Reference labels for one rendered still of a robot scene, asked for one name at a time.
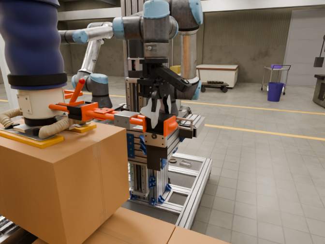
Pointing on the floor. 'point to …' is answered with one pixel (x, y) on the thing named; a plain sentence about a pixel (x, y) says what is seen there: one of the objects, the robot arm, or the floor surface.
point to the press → (319, 96)
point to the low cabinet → (218, 74)
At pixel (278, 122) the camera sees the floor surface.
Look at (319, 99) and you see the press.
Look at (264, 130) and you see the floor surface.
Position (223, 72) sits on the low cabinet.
